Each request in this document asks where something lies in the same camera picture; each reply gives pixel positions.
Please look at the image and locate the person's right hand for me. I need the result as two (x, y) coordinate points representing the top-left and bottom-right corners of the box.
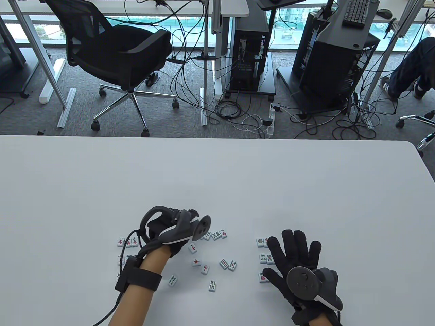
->
(262, 229), (343, 325)

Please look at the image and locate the black mesh office chair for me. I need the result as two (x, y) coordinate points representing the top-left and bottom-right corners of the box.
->
(44, 0), (180, 137)
(395, 109), (435, 157)

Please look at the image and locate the pile of mahjong tiles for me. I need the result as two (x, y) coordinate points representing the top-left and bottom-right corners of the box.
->
(168, 231), (238, 292)

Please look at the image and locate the black monitor stand with tray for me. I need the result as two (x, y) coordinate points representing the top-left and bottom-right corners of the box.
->
(234, 0), (306, 33)
(318, 0), (380, 51)

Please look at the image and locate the white standing desk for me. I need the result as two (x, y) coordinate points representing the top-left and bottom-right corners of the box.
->
(0, 0), (250, 104)

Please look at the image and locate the person's right forearm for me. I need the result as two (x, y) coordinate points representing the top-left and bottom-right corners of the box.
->
(309, 314), (336, 326)

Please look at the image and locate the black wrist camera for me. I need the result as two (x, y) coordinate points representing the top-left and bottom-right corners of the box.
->
(292, 307), (319, 326)

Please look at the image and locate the white power strip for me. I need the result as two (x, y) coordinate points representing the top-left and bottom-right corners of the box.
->
(267, 103), (277, 137)

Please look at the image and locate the tangle of black cables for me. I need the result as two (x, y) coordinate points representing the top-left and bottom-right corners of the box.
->
(124, 0), (272, 138)
(289, 78), (398, 140)

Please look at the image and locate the black computer tower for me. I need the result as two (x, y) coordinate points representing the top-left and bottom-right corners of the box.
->
(292, 10), (380, 112)
(230, 29), (269, 91)

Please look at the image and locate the black keyboard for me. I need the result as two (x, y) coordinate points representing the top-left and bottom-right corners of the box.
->
(342, 0), (371, 28)

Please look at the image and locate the black strapped forearm box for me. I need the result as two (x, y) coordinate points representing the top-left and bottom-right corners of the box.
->
(115, 255), (163, 292)

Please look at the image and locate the person's left forearm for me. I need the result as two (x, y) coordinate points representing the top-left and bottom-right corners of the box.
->
(108, 246), (170, 326)

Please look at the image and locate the dark grey equipment cart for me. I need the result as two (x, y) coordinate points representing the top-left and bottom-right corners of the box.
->
(0, 15), (41, 99)

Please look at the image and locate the person's left hand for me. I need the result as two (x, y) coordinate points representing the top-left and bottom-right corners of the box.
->
(139, 208), (199, 257)

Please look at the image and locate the grey hand tracking controller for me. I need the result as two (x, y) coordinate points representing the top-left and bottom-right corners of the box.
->
(286, 267), (343, 312)
(139, 206), (211, 246)

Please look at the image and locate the black white striped sneaker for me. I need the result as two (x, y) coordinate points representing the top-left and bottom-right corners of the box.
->
(413, 81), (428, 100)
(379, 76), (399, 102)

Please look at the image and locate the black wheeled computer cart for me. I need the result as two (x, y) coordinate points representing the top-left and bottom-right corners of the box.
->
(223, 51), (276, 101)
(276, 66), (361, 120)

